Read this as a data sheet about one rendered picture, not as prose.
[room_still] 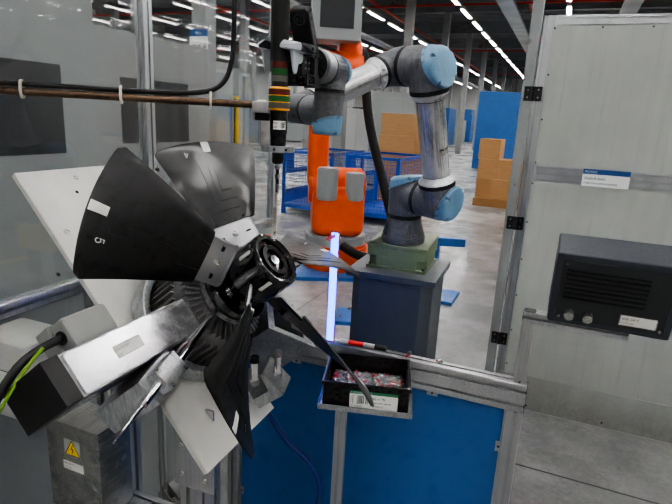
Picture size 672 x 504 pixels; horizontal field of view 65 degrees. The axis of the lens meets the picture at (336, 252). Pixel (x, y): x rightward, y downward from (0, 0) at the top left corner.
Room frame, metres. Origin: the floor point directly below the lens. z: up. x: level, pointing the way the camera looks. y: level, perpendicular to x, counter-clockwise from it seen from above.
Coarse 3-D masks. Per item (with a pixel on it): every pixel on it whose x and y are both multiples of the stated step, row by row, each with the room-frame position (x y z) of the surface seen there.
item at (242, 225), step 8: (232, 224) 1.08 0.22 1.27; (240, 224) 1.08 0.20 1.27; (248, 224) 1.08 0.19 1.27; (216, 232) 1.07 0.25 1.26; (224, 232) 1.07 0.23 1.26; (240, 232) 1.07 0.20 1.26; (248, 232) 1.07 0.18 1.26; (256, 232) 1.07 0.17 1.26; (232, 240) 1.05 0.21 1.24; (240, 240) 1.06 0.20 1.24; (248, 240) 1.06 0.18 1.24
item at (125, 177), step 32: (128, 160) 0.87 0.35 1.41; (96, 192) 0.82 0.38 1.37; (128, 192) 0.85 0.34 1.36; (160, 192) 0.89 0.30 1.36; (96, 224) 0.80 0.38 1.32; (128, 224) 0.84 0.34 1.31; (160, 224) 0.88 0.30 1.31; (192, 224) 0.92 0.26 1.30; (96, 256) 0.79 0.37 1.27; (128, 256) 0.83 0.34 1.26; (160, 256) 0.88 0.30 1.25; (192, 256) 0.92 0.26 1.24
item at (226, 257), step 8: (216, 240) 0.96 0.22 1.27; (224, 240) 0.97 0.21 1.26; (216, 248) 0.96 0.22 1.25; (232, 248) 0.98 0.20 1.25; (208, 256) 0.95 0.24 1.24; (216, 256) 0.96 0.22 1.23; (224, 256) 0.97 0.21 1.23; (232, 256) 0.98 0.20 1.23; (208, 264) 0.95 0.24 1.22; (224, 264) 0.97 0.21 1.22; (200, 272) 0.94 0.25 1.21; (208, 272) 0.95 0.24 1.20; (216, 272) 0.96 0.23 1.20; (224, 272) 0.97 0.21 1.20; (200, 280) 0.94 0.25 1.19; (208, 280) 0.95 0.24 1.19; (216, 280) 0.96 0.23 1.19
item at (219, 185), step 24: (192, 144) 1.20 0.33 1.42; (216, 144) 1.23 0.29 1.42; (240, 144) 1.26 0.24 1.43; (168, 168) 1.14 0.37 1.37; (192, 168) 1.15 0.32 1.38; (216, 168) 1.17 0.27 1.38; (240, 168) 1.19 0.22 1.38; (192, 192) 1.12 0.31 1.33; (216, 192) 1.12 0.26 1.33; (240, 192) 1.13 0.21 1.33; (216, 216) 1.08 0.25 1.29; (240, 216) 1.09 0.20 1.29
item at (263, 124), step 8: (256, 104) 1.08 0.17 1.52; (264, 104) 1.09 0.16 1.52; (256, 112) 1.08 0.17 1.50; (264, 112) 1.09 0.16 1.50; (264, 120) 1.08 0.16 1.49; (264, 128) 1.09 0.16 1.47; (264, 136) 1.09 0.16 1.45; (264, 144) 1.09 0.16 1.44; (280, 152) 1.08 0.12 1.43; (288, 152) 1.08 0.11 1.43
